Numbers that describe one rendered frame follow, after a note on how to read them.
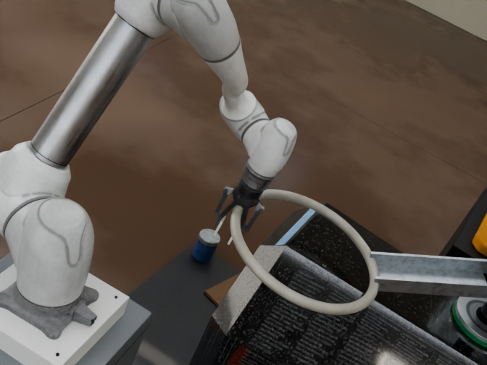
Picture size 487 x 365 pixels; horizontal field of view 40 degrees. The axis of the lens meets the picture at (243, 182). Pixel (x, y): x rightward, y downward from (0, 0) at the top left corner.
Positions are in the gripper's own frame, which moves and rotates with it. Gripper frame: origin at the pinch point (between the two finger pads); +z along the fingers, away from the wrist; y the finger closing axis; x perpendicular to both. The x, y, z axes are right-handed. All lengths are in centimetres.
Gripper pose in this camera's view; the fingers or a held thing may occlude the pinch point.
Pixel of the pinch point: (226, 230)
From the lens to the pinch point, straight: 206.7
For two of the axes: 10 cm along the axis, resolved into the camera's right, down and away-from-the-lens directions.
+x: 2.8, -4.7, 8.4
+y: 8.7, 4.9, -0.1
